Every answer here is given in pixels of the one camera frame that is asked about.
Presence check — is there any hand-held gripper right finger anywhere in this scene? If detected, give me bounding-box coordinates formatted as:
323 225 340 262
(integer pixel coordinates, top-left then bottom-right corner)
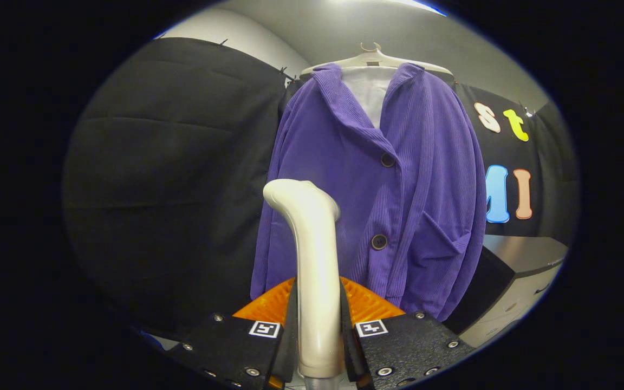
340 276 476 390

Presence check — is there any purple corduroy jacket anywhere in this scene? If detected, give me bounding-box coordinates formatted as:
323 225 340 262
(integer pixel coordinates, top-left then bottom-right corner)
250 62 487 321

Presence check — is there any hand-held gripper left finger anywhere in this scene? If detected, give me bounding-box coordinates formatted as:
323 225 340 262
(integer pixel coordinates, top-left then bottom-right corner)
168 276 297 390

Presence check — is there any white garment steamer head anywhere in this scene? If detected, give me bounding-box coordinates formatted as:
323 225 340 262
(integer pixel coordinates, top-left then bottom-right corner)
262 179 345 379

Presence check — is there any grey cabinet with black top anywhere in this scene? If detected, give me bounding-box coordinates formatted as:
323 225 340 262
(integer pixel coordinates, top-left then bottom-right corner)
442 234 568 348

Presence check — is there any white clothes hanger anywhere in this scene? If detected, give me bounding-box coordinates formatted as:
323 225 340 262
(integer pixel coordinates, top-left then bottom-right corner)
298 42 453 76

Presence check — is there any large round ceiling light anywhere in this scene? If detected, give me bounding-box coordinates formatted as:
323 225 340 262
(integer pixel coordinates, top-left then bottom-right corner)
393 0 448 17

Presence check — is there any white garment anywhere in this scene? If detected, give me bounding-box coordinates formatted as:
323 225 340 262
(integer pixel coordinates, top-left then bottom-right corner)
340 66 399 129

